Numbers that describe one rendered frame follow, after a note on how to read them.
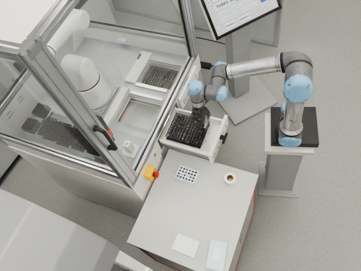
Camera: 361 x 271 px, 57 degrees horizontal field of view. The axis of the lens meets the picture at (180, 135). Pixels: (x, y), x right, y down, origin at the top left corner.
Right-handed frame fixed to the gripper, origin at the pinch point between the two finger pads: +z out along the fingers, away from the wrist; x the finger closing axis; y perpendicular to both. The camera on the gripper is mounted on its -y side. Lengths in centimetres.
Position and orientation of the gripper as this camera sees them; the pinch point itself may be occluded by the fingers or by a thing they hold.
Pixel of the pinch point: (203, 120)
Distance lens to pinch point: 193.3
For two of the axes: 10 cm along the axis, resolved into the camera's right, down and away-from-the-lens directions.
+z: 1.6, 5.0, 8.5
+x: 9.1, 2.6, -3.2
